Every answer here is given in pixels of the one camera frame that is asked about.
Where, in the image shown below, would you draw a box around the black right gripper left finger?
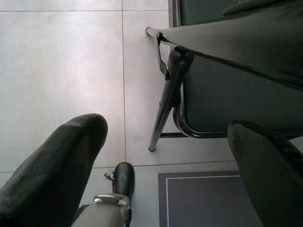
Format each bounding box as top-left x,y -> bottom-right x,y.
0,113 -> 108,227

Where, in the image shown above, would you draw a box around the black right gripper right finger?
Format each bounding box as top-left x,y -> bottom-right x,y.
227,119 -> 303,227

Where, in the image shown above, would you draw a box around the black robot right foot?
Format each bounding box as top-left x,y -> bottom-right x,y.
113,162 -> 135,198

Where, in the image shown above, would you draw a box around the grey floor mat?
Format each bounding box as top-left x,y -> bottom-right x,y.
158,170 -> 258,227

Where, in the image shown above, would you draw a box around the black folding chair chrome legs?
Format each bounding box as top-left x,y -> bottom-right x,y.
145,0 -> 303,152

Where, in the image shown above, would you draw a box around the dark doormat brown border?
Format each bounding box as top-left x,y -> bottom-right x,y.
168,0 -> 228,27

